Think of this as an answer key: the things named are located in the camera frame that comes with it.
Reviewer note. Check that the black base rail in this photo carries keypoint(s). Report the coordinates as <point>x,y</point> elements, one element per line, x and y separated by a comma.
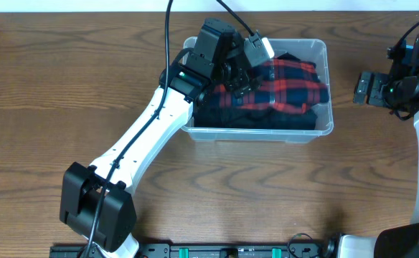
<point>300,248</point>

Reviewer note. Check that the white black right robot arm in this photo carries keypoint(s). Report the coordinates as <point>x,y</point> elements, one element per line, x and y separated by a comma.
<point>399,241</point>

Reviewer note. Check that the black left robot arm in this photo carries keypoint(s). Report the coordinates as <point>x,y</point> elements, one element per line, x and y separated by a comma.
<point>97,200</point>

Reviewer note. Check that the clear plastic storage bin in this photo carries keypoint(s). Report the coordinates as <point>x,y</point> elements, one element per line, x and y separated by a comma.
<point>313,50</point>

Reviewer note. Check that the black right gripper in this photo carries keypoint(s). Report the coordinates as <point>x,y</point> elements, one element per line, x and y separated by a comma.
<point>381,82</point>

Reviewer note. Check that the red navy plaid shirt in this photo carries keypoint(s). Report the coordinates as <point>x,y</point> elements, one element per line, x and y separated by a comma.
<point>286,85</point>

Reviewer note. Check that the black drawstring garment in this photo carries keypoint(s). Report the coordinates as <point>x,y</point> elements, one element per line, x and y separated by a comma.
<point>215,117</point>

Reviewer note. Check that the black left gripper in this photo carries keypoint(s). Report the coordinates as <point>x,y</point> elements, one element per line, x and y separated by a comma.
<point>241,84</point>

